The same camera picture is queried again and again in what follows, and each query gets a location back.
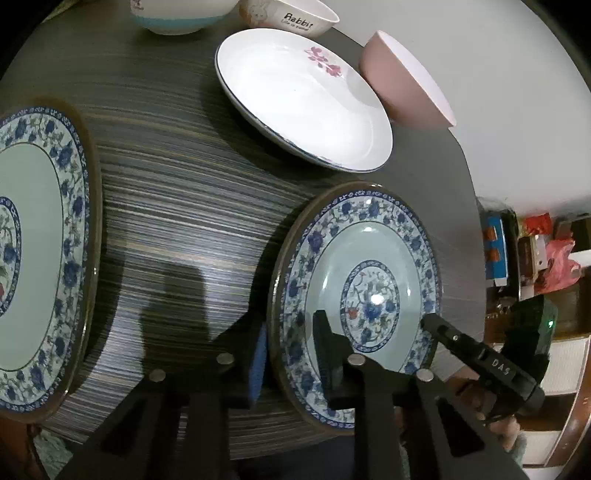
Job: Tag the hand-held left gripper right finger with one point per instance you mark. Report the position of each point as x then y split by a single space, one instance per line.
328 355

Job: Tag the red packet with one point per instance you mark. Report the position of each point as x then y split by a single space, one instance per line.
538 225

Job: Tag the white plate with pink flower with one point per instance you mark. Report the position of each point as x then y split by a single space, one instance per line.
295 92

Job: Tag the pink plastic bag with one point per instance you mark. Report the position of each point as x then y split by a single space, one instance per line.
558 267

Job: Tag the white bowl with blue band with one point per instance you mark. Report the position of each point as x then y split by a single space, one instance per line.
175 21

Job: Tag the oval blue floral plate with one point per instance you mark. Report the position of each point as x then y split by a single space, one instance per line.
32 230

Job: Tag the blue cardboard box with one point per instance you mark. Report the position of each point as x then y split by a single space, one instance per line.
494 249

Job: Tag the white bowl with rabbit print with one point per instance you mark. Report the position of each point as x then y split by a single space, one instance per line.
277 18

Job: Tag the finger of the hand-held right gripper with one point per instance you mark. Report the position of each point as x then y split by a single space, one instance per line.
450 334

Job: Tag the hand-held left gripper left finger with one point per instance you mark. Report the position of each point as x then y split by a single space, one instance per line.
256 369

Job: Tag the person's right hand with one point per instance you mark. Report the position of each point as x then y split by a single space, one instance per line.
466 394

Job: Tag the white cabinet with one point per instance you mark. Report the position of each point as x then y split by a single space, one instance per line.
563 369

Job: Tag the round blue floral plate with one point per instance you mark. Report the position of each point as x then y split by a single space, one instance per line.
360 258

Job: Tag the pink bowl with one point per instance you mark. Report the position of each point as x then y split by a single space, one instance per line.
397 87

